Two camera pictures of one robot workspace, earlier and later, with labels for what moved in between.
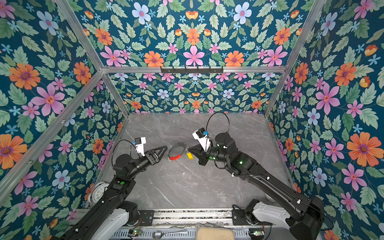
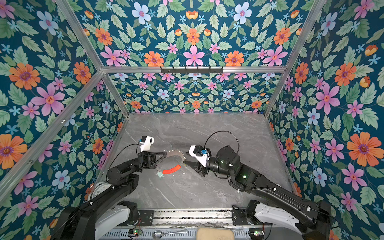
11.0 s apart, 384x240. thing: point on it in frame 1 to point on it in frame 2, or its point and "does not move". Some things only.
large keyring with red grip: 175,157 to 171,153
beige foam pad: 214,233 does not move
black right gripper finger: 195,149 to 196,164
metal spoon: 158,234 does not move
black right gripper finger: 200,160 to 201,169
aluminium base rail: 214,217 does not move
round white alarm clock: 97,192 does not move
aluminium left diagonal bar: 31,155 does not move
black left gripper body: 153,161 does not move
